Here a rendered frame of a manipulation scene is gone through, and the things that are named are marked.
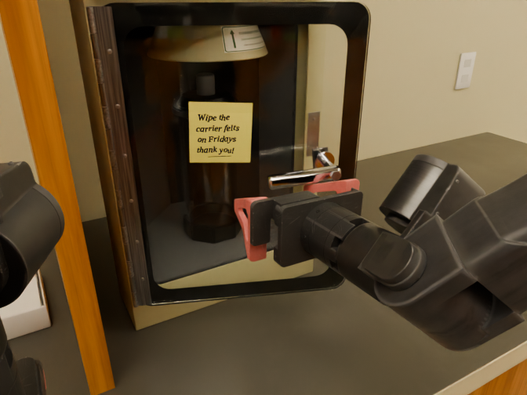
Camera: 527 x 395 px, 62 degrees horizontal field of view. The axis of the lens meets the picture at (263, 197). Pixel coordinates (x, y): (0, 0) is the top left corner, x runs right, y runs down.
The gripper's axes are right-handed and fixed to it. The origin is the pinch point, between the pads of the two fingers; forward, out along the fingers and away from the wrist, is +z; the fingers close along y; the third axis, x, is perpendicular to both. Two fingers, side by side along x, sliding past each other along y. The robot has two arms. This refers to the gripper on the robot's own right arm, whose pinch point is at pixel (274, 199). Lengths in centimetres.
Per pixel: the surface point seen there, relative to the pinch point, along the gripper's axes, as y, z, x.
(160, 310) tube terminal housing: 10.4, 14.9, 21.3
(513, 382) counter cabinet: -41, -13, 37
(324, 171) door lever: -5.9, -1.5, -3.0
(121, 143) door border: 14.4, 11.9, -5.7
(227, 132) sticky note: 2.7, 7.0, -6.9
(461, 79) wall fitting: -105, 53, -4
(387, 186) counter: -57, 35, 19
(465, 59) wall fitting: -105, 52, -11
